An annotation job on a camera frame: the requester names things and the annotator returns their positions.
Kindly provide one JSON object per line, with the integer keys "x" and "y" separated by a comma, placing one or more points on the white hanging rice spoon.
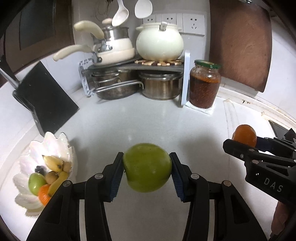
{"x": 143, "y": 9}

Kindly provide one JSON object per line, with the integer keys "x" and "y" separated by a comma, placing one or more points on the black knife block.
{"x": 50, "y": 106}

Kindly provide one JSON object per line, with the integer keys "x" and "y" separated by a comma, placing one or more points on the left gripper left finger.
{"x": 60, "y": 218}

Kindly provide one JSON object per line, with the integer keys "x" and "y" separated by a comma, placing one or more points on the white hanging ladle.
{"x": 121, "y": 16}

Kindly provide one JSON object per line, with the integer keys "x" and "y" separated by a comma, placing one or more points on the orange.
{"x": 43, "y": 195}
{"x": 245, "y": 134}

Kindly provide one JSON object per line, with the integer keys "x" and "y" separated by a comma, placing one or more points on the woven trivet mat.
{"x": 159, "y": 63}

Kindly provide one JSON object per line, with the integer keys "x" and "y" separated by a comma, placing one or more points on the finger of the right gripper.
{"x": 246, "y": 153}
{"x": 282, "y": 147}

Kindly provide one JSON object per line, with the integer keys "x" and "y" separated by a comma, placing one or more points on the cream frying pan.
{"x": 98, "y": 59}

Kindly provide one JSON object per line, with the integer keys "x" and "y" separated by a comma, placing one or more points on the green apple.
{"x": 147, "y": 167}
{"x": 36, "y": 181}

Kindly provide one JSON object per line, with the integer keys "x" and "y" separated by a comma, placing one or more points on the grey pot rack shelf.
{"x": 86, "y": 68}

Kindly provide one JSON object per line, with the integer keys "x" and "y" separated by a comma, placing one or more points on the long yellow banana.
{"x": 63, "y": 176}

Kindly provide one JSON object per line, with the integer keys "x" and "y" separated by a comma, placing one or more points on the person's right hand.
{"x": 279, "y": 218}

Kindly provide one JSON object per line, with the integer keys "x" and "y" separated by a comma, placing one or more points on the white scalloped fruit bowl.
{"x": 41, "y": 165}

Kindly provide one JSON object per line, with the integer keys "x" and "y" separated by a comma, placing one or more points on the glass jar of sauce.
{"x": 205, "y": 80}

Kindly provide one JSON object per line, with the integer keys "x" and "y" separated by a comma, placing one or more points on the wall power sockets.
{"x": 193, "y": 24}

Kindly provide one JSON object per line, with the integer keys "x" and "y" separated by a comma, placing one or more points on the small yellow banana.
{"x": 53, "y": 163}

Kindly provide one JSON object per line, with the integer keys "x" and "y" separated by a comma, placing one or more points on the steel pot upper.
{"x": 115, "y": 33}

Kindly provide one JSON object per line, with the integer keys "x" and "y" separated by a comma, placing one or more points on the steel pot lower left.
{"x": 116, "y": 84}

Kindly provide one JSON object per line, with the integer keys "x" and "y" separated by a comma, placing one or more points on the brown wooden cutting board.
{"x": 241, "y": 42}

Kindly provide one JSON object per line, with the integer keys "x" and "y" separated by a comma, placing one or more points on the small dark grapes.
{"x": 41, "y": 170}

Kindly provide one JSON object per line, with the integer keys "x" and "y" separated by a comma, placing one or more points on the brown kiwi fruit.
{"x": 51, "y": 177}

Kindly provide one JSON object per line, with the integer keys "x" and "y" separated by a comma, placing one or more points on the dark wooden window frame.
{"x": 40, "y": 29}

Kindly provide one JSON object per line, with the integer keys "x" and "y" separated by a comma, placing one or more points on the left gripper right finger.
{"x": 233, "y": 219}

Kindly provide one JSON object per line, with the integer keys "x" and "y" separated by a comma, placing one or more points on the steel pot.
{"x": 161, "y": 85}
{"x": 115, "y": 33}
{"x": 116, "y": 84}

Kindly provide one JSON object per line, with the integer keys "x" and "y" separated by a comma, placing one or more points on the knife handles in block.
{"x": 7, "y": 73}

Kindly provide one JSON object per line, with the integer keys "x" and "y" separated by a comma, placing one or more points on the white ceramic pot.
{"x": 159, "y": 41}

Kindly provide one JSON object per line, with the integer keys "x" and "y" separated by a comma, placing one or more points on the cream saucepan with handle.
{"x": 100, "y": 44}

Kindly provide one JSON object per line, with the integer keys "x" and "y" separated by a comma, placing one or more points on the steel pot lower right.
{"x": 161, "y": 85}

